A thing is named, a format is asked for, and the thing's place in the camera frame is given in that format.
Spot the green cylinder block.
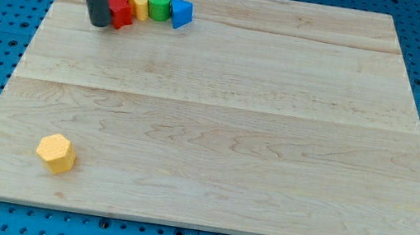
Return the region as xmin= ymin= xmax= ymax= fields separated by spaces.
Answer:
xmin=148 ymin=0 xmax=171 ymax=22

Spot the yellow rounded block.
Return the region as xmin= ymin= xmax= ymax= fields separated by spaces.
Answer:
xmin=127 ymin=0 xmax=149 ymax=21

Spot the red cube block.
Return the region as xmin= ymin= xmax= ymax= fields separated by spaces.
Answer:
xmin=108 ymin=0 xmax=133 ymax=30

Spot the blue triangular block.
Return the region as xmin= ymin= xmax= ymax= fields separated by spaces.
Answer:
xmin=170 ymin=0 xmax=193 ymax=29

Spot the yellow hexagon block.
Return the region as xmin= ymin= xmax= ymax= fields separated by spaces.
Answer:
xmin=35 ymin=134 xmax=77 ymax=175

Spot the light wooden board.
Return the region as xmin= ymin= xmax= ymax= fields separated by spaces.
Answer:
xmin=0 ymin=0 xmax=420 ymax=235

